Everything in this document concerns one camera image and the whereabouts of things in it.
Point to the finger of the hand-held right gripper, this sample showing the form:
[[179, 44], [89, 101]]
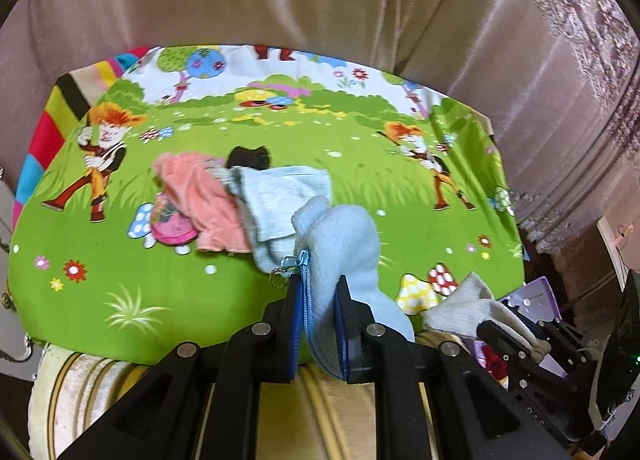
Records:
[[507, 347], [560, 335]]

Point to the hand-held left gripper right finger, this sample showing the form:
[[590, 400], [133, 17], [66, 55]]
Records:
[[342, 327]]

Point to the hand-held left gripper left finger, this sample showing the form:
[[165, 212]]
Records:
[[295, 325]]

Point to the red knit cloth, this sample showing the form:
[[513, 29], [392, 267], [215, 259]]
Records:
[[495, 365]]

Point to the purple cardboard box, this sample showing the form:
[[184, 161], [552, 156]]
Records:
[[535, 297]]

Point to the beige grey towel cloth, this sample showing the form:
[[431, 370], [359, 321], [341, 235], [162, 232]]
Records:
[[465, 305]]

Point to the light blue fleece pouch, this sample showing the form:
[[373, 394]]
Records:
[[350, 240]]

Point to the white top side table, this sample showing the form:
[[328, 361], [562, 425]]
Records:
[[610, 250]]

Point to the light grey cloth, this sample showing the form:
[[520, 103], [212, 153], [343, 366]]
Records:
[[280, 200]]

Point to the pink round purse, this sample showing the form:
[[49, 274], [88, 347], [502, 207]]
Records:
[[170, 230]]

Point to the pink cloth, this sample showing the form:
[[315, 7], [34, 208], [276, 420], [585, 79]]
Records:
[[200, 195]]

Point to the small black cloth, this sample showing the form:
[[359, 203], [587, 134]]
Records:
[[247, 157]]

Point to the green cartoon printed blanket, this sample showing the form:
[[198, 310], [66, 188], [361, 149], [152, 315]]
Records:
[[250, 105]]

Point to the beige plush bed cover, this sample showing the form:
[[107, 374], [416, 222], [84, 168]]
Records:
[[75, 390]]

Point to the lace patterned sheer curtain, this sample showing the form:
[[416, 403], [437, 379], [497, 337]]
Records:
[[590, 15]]

